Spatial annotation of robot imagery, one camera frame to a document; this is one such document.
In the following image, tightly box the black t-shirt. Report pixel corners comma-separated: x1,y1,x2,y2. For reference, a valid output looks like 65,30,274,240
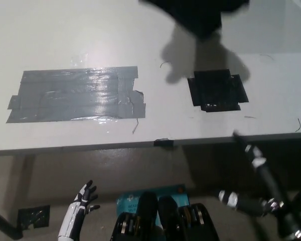
139,0,251,41

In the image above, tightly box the black tape square patch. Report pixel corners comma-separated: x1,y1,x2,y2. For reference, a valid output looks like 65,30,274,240
187,68,250,113

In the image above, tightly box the black tape patch on floor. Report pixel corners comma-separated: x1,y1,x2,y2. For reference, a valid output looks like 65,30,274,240
17,204,51,229

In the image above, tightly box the grey duct tape patch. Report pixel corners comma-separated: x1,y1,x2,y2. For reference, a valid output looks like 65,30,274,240
6,66,146,124

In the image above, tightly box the small black tape piece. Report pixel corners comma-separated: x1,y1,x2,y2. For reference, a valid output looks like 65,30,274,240
154,138,175,148

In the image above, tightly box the teal panel with white print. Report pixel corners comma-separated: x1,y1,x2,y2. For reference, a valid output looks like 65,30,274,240
115,184,191,228

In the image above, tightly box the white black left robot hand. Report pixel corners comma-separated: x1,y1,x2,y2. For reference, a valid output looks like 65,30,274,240
74,179,101,216

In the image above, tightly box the black slanted table leg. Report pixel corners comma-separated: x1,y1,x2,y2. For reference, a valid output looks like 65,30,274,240
0,206,24,239

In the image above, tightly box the grey upright table leg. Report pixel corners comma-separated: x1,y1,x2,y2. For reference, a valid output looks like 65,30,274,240
12,153,37,209

